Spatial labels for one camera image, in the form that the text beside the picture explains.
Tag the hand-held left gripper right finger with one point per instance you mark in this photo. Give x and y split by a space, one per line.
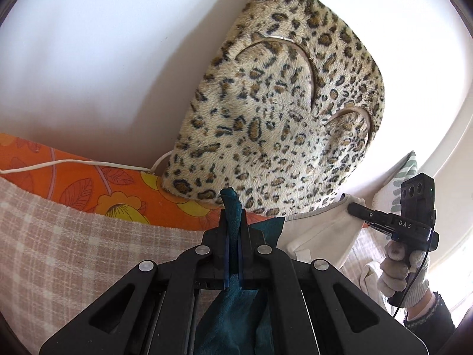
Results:
240 262

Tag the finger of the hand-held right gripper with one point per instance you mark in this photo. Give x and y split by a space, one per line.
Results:
369 215

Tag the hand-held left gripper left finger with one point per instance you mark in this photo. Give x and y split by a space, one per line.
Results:
226 266

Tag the teal and cream tree-print t-shirt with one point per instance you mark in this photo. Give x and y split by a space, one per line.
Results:
229 318

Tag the person's right forearm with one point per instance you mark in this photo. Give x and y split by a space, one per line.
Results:
432 318

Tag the person's right hand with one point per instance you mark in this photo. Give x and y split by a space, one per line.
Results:
391 277

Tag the green striped pillow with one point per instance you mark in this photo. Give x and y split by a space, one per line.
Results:
401 177

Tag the white folded cloth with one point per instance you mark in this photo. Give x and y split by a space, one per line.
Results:
371 277

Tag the leopard print cushion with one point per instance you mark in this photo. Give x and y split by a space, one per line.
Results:
277 118

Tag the beige checked blanket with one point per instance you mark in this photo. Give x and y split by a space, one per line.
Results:
74 247

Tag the orange floral bed sheet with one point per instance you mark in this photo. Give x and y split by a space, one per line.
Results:
74 177

